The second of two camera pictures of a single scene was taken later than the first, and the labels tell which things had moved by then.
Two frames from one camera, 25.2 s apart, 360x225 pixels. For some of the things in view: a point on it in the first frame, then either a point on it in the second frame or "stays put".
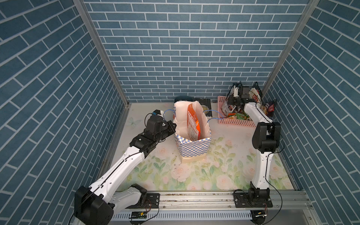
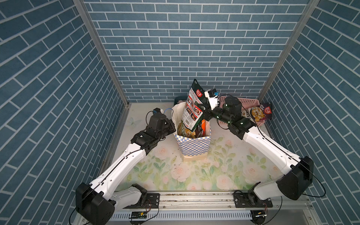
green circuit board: [139, 214] stays put
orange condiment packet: [193, 124] to [203, 127]
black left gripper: [168, 124] stays put
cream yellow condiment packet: [254, 94] to [194, 111]
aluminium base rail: [286, 200] stays put
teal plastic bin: [183, 98] stays put
